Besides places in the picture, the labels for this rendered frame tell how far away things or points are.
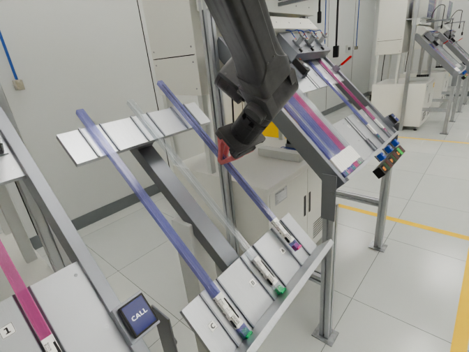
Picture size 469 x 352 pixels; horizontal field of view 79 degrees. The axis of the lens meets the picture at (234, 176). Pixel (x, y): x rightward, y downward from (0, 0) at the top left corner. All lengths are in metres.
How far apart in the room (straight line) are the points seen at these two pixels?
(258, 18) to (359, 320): 1.38
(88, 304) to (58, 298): 0.04
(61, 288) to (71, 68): 2.03
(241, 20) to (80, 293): 0.45
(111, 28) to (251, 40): 2.28
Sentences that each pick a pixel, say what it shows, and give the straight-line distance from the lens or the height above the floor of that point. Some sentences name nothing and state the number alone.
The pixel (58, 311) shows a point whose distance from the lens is 0.53.
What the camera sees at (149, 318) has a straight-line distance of 0.50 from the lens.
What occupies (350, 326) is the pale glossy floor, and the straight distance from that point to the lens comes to 1.51.
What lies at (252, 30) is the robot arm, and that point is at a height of 1.16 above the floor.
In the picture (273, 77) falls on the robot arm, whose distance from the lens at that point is 0.41.
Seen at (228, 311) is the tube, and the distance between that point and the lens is 0.51.
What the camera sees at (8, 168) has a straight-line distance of 0.63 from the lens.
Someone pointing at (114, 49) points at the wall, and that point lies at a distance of 2.59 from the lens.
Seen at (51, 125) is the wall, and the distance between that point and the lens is 2.38.
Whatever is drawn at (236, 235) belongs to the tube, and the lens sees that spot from 0.56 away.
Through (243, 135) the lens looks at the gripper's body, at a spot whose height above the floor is 1.00.
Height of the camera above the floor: 1.14
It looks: 22 degrees down
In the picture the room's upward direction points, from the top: 6 degrees counter-clockwise
